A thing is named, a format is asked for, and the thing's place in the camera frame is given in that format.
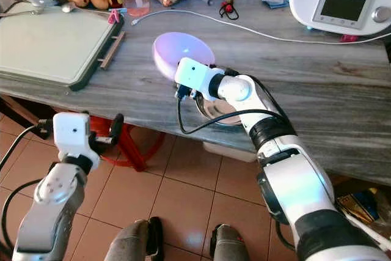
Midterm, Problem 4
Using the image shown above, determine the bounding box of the black and red cord bundle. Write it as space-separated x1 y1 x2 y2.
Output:
219 3 239 21

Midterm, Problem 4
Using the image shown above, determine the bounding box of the yellow and blue package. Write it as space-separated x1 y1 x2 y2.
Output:
335 178 391 232

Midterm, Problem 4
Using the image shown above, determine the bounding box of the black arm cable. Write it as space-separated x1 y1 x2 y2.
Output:
0 124 54 259
177 87 289 135

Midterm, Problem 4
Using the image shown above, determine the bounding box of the grey right robot leg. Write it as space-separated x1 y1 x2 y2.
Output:
210 224 252 261

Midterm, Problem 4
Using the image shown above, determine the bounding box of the white box under table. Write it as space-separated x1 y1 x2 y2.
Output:
202 142 258 163

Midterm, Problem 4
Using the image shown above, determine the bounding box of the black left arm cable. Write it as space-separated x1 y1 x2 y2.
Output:
0 124 54 259

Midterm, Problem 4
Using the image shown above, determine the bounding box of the white power cable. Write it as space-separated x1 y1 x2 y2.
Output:
131 9 391 45

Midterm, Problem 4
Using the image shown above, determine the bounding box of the pink clip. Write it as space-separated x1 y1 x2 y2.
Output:
108 9 122 25

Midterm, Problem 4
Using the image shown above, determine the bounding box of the pale green tray, wooden handle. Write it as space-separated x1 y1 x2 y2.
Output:
0 4 126 92

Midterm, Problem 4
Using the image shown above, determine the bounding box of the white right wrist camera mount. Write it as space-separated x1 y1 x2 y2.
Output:
174 57 224 98

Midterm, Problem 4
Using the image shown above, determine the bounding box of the red plastic stool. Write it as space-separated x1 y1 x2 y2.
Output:
89 114 151 174

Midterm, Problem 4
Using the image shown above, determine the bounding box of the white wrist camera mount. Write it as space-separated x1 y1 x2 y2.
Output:
174 57 224 98
53 112 100 171

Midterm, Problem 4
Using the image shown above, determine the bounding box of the grey robot leg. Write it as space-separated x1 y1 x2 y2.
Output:
104 216 165 261
210 224 252 261

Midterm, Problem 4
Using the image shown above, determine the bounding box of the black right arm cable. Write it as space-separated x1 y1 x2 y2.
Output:
177 87 289 135

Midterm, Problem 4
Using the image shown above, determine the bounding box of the large purple plastic bowl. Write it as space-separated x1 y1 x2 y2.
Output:
153 32 216 82

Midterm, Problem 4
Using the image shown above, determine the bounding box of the stainless steel bowl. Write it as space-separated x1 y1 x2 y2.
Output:
194 92 251 126

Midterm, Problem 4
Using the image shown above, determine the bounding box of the dark wooden table leg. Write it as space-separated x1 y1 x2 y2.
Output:
0 92 51 147

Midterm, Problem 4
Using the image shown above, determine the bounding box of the metal spoon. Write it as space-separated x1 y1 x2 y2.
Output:
3 2 78 17

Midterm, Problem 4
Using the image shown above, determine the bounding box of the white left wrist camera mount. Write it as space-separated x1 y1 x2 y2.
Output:
53 112 100 171

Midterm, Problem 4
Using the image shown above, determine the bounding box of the grey left robot leg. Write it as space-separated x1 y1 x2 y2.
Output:
104 216 165 261

